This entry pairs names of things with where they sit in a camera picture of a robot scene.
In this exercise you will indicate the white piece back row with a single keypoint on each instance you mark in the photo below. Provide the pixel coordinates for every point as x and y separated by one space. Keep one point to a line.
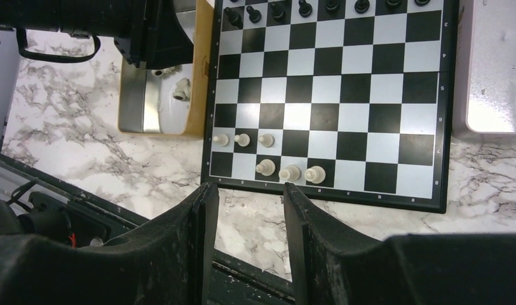
315 174
290 173

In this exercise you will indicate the gold tin with white pieces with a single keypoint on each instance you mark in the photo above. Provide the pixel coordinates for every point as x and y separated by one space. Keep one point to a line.
171 101

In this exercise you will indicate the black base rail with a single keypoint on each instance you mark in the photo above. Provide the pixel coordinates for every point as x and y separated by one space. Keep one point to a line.
233 281

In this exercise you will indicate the empty silver metal tin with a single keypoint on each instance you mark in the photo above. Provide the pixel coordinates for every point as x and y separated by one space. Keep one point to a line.
484 107

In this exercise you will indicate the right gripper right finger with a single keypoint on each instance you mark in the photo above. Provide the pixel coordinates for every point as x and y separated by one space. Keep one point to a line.
332 263

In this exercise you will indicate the white pawn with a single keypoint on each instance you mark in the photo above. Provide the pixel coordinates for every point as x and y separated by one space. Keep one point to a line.
266 167
221 139

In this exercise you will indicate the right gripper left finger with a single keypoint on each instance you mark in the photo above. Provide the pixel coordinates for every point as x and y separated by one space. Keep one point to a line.
167 260

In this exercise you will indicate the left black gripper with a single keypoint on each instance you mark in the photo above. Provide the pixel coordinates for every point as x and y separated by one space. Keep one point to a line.
147 33

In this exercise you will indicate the black and white chessboard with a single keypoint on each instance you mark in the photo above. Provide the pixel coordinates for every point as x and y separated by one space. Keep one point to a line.
360 88

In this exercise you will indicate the white chess piece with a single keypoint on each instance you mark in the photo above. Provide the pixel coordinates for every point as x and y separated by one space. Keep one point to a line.
242 139
266 140

